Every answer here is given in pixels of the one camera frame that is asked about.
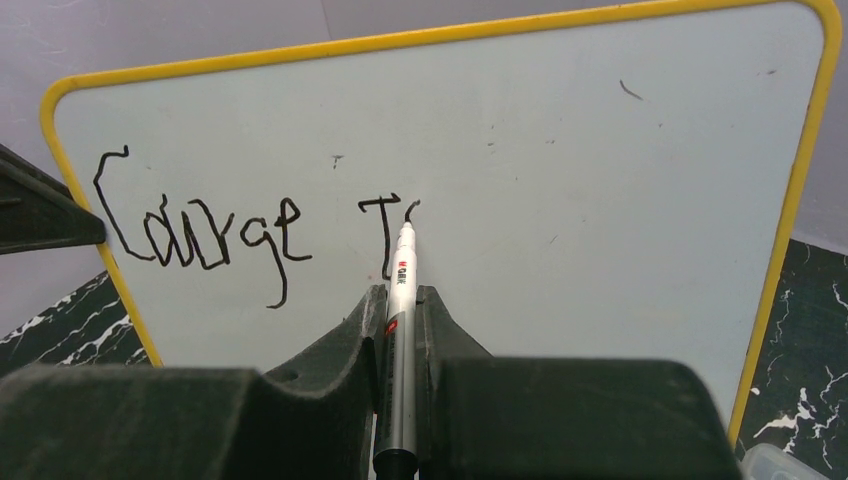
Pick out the yellow framed whiteboard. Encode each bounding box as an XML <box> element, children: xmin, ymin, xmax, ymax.
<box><xmin>40</xmin><ymin>1</ymin><xmax>842</xmax><ymax>438</ymax></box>

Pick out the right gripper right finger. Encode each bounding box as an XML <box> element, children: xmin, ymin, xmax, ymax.
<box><xmin>416</xmin><ymin>286</ymin><xmax>741</xmax><ymax>479</ymax></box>

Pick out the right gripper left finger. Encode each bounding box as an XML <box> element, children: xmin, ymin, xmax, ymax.
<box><xmin>1</xmin><ymin>285</ymin><xmax>387</xmax><ymax>479</ymax></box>

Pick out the clear plastic screw box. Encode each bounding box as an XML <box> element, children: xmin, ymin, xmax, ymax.
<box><xmin>741</xmin><ymin>444</ymin><xmax>828</xmax><ymax>480</ymax></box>

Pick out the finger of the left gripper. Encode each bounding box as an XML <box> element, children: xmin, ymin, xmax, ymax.
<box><xmin>1</xmin><ymin>146</ymin><xmax>106</xmax><ymax>255</ymax></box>

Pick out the white whiteboard marker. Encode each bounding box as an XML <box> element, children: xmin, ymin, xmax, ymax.
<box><xmin>373</xmin><ymin>220</ymin><xmax>418</xmax><ymax>479</ymax></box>

